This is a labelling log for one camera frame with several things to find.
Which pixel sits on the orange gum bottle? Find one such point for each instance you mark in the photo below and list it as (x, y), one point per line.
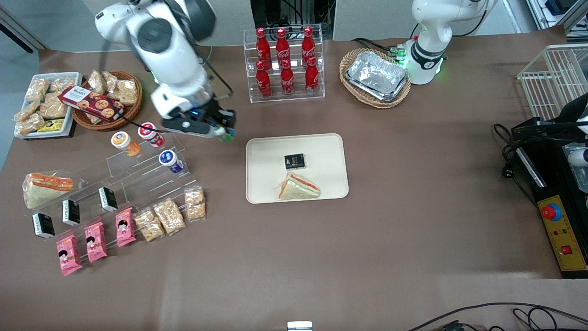
(125, 142)

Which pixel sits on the cream plastic tray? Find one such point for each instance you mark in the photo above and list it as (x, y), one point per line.
(321, 156)

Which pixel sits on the small black snack packet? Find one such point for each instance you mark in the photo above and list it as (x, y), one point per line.
(295, 161)

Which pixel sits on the white rectangular tray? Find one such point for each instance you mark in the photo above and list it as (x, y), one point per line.
(73, 80)

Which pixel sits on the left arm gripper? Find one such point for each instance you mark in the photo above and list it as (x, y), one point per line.
(572, 109)

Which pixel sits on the black equipment rack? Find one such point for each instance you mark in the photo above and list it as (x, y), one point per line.
(294, 14)

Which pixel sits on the red emergency stop button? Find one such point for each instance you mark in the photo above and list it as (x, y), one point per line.
(551, 212)

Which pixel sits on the dark red cookie box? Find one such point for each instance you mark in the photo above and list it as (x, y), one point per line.
(92, 103)

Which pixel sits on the light wicker basket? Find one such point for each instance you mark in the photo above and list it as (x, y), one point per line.
(353, 92)

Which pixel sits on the clear acrylic bottle rack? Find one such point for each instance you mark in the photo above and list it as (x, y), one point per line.
(317, 94)

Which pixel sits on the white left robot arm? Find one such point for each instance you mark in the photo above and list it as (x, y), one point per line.
(429, 27)

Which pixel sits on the brown wicker basket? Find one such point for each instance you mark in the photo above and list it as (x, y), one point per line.
(124, 117)

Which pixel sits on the yellow snack packet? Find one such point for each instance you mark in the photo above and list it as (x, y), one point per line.
(50, 125)

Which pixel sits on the blue gum bottle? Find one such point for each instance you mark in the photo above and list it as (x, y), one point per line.
(171, 161)

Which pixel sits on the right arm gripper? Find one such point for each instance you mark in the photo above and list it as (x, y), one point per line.
(216, 113)

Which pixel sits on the red gum bottle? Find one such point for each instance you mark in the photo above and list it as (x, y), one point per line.
(150, 134)

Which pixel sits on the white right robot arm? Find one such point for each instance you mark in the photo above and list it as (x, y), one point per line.
(165, 50)

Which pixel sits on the small black white box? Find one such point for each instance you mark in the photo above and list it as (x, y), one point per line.
(71, 212)
(108, 199)
(43, 225)

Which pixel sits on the wrapped triangle sandwich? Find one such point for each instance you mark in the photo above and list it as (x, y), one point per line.
(46, 189)
(297, 188)

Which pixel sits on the green gum bottle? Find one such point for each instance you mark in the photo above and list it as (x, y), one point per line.
(226, 135)

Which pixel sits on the stack of foil trays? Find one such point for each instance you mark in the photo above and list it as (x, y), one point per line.
(376, 76)

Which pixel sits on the clear rice cracker packet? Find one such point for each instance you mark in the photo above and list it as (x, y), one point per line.
(195, 203)
(110, 79)
(31, 123)
(169, 216)
(126, 92)
(26, 111)
(97, 82)
(36, 89)
(149, 225)
(54, 108)
(62, 84)

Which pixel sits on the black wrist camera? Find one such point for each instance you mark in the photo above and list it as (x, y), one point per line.
(209, 111)

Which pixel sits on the black yellow control box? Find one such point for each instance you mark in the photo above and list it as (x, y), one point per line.
(562, 230)

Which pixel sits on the red cola bottle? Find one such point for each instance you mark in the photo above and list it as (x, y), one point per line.
(282, 46)
(263, 82)
(287, 82)
(262, 43)
(312, 79)
(308, 43)

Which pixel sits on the clear acrylic stepped stand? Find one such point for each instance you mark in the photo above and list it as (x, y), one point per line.
(151, 184)

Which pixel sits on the pink snack packet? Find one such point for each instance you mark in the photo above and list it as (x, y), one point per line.
(125, 227)
(69, 255)
(96, 242)

